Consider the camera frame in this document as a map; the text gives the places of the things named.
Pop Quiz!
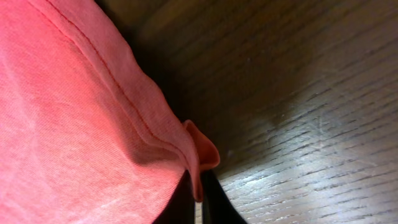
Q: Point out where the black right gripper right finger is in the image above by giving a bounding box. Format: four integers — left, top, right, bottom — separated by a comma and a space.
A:
201, 170, 247, 224

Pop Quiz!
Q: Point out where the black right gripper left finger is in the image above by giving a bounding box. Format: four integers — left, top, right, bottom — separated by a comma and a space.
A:
153, 170, 195, 224

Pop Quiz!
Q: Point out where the red orange t-shirt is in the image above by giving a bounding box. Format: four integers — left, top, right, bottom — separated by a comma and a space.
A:
1, 0, 220, 223

